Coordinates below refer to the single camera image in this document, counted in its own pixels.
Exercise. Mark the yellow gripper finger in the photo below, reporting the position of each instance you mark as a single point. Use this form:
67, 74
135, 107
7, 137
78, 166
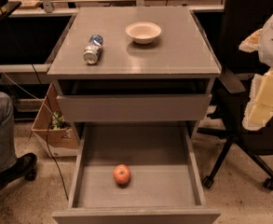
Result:
251, 43
259, 109

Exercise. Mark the red apple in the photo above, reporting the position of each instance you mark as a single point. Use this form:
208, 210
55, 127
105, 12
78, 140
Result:
121, 174

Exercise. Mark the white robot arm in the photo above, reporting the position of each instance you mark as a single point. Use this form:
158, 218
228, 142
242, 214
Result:
265, 51

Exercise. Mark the grey drawer cabinet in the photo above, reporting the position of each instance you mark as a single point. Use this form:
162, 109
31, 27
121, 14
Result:
179, 61

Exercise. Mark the open middle drawer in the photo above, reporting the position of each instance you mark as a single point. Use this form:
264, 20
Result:
164, 185

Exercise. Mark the grey top drawer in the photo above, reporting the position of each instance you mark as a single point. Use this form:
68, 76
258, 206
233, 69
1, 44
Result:
124, 108

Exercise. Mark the black office chair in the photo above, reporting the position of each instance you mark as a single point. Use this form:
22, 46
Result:
243, 94

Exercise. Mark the white paper bowl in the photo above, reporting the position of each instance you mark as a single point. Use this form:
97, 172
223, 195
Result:
143, 32

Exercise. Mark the silver blue soda can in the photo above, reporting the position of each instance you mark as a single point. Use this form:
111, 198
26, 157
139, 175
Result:
93, 50

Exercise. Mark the cardboard box with items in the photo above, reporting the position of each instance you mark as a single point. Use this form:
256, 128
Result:
57, 142

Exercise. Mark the black shoe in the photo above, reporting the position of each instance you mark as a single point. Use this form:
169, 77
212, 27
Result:
24, 166

